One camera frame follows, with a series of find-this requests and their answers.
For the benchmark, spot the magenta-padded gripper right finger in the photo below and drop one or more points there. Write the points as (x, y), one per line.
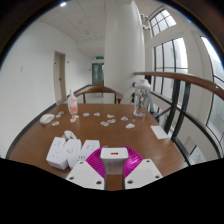
(144, 173)

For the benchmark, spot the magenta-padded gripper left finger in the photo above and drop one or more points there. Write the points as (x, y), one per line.
(83, 174)

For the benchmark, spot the white charger block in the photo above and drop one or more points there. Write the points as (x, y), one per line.
(114, 161)

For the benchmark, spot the white power strip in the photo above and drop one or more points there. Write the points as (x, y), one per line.
(68, 151)

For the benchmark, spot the white card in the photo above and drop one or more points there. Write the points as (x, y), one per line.
(159, 132)

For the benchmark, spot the small colourful sticker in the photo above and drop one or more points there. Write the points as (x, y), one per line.
(86, 114)
(97, 114)
(75, 116)
(110, 116)
(104, 123)
(61, 112)
(55, 123)
(130, 125)
(58, 116)
(124, 118)
(112, 121)
(73, 120)

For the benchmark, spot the white computer mouse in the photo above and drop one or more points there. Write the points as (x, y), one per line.
(47, 118)

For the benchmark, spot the clear plastic water bottle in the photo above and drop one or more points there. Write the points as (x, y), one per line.
(141, 100)

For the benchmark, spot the wooden chair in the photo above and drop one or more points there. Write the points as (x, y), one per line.
(100, 89)

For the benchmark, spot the beige single door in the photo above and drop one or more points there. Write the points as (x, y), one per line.
(60, 76)

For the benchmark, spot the grey glazed double door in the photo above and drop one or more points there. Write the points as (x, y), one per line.
(98, 74)

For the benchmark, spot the black railing with wooden handrail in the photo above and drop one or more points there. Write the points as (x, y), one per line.
(176, 76)

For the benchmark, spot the green exit sign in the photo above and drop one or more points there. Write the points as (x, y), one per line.
(99, 57)

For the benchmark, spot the tall black-framed window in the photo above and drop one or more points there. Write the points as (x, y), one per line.
(170, 55)

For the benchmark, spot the large curved window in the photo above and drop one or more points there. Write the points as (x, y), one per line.
(216, 66)

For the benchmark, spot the small high window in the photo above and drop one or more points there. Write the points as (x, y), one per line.
(161, 21)

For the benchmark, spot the round ceiling light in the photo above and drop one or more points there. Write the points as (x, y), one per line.
(63, 4)

